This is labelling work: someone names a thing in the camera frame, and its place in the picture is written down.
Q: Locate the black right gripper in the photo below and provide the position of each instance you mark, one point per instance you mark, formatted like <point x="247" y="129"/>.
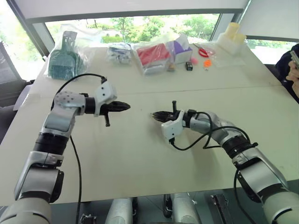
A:
<point x="173" y="116"/>

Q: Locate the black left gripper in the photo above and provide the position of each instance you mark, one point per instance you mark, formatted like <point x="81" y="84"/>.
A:
<point x="111" y="108"/>

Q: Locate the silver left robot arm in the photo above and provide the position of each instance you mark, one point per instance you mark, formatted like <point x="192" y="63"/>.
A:
<point x="57" y="121"/>

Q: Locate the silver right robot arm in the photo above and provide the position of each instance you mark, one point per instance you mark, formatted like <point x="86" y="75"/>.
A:
<point x="254" y="163"/>

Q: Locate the brass padlock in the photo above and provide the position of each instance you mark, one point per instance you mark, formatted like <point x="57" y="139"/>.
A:
<point x="171" y="67"/>

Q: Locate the orange key tag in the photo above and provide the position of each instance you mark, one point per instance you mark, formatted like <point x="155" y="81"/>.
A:
<point x="207" y="63"/>

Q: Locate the teal dustpan set in bag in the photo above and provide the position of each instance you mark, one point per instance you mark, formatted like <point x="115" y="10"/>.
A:
<point x="64" y="61"/>

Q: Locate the person's bare hand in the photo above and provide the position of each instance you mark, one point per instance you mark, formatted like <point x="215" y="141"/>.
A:
<point x="294" y="72"/>

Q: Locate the bag of blue white items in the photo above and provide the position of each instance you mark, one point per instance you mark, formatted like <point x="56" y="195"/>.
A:
<point x="119" y="54"/>

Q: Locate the small black box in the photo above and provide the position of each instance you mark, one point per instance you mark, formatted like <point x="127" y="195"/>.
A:
<point x="189" y="66"/>

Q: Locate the red item in plastic bag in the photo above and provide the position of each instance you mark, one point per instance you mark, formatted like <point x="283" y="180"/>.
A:
<point x="153" y="56"/>

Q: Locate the pink ball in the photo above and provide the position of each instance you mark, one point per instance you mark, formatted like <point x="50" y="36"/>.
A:
<point x="195" y="61"/>

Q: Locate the purple white tissue box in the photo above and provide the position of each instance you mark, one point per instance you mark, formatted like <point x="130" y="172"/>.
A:
<point x="181" y="51"/>

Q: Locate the clear plastic bag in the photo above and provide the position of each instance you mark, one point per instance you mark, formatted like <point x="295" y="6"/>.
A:
<point x="222" y="58"/>

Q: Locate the silver rounded cylinder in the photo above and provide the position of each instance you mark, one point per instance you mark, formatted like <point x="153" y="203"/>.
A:
<point x="184" y="208"/>
<point x="120" y="211"/>

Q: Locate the cream plastic containers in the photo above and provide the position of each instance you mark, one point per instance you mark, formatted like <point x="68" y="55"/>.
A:
<point x="233" y="38"/>

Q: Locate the person's dark clothed body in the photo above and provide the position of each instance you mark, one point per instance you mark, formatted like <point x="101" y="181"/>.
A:
<point x="283" y="67"/>

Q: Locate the grey phone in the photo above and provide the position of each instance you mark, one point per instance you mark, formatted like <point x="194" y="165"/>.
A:
<point x="294" y="58"/>

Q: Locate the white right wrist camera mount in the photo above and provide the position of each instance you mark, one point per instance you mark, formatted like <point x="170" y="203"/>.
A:
<point x="171" y="128"/>

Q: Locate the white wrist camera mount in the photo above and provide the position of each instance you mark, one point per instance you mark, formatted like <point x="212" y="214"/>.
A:
<point x="171" y="128"/>
<point x="105" y="93"/>

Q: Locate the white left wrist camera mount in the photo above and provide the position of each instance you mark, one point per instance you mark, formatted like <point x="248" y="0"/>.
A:
<point x="105" y="93"/>

